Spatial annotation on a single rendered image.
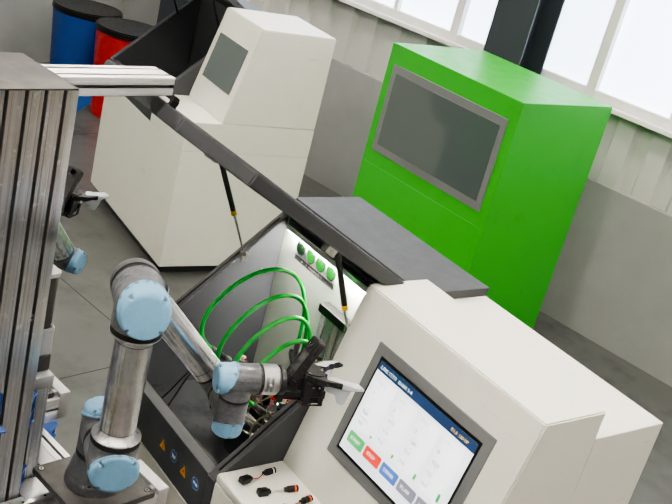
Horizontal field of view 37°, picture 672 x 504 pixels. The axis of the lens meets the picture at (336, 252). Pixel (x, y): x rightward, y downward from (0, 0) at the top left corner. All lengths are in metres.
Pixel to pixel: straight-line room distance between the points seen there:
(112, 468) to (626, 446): 1.29
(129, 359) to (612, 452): 1.23
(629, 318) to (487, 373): 4.35
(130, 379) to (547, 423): 0.95
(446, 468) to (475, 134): 3.25
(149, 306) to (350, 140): 6.01
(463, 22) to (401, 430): 5.10
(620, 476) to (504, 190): 2.97
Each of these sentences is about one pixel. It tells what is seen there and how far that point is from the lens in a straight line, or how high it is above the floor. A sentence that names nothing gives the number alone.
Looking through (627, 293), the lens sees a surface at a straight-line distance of 6.81.
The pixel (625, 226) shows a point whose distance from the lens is 6.75.
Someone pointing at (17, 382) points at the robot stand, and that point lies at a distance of 2.54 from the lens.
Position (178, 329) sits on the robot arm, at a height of 1.51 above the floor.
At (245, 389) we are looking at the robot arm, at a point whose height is 1.43.
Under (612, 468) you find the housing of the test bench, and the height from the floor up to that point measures 1.36.
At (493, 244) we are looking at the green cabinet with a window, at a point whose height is 0.80.
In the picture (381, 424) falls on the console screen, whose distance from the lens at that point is 2.72.
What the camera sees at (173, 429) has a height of 0.95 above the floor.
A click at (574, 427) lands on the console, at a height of 1.52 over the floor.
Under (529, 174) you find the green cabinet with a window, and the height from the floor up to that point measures 1.21.
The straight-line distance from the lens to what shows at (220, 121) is 5.91.
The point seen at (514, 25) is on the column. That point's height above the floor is 1.81.
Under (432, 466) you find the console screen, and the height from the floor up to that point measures 1.29.
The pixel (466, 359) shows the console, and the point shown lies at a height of 1.55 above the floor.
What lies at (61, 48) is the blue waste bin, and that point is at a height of 0.42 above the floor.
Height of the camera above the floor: 2.66
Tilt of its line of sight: 22 degrees down
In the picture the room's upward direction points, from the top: 15 degrees clockwise
